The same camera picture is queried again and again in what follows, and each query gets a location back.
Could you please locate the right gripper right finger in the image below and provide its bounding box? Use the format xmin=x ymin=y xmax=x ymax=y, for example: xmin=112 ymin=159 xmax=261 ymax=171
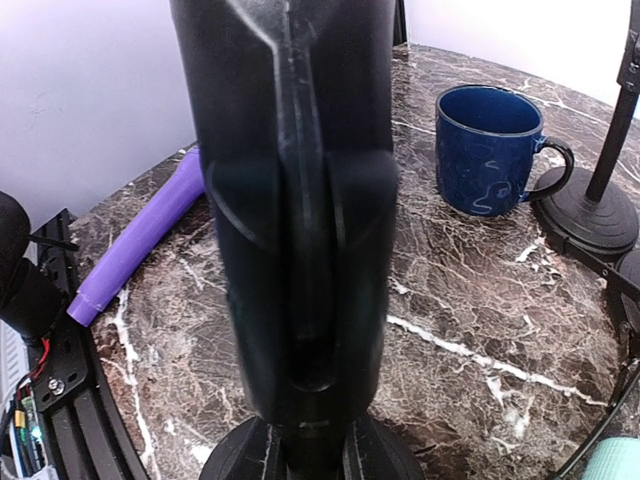
xmin=342 ymin=417 xmax=394 ymax=480

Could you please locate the black round-base stand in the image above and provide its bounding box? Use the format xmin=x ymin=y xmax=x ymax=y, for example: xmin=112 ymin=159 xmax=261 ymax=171
xmin=171 ymin=1 xmax=423 ymax=479
xmin=532 ymin=1 xmax=639 ymax=262
xmin=616 ymin=249 xmax=640 ymax=287

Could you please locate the mint green microphone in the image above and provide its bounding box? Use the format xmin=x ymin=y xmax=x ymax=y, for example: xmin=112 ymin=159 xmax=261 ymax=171
xmin=582 ymin=437 xmax=640 ymax=480

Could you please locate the purple microphone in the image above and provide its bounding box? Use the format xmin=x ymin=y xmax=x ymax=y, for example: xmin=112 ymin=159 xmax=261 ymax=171
xmin=67 ymin=148 xmax=205 ymax=327

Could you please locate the black front rail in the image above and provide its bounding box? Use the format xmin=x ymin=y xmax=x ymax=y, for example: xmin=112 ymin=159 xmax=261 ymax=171
xmin=34 ymin=209 xmax=148 ymax=479

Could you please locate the black tripod shock-mount stand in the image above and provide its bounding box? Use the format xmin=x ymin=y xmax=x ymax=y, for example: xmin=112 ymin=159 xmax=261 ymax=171
xmin=547 ymin=240 xmax=639 ymax=479

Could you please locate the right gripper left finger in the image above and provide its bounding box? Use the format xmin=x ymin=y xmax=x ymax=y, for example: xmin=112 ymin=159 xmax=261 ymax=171
xmin=234 ymin=417 xmax=288 ymax=480

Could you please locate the dark blue mug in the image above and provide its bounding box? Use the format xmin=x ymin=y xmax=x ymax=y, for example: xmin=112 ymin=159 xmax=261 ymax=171
xmin=435 ymin=85 xmax=575 ymax=217

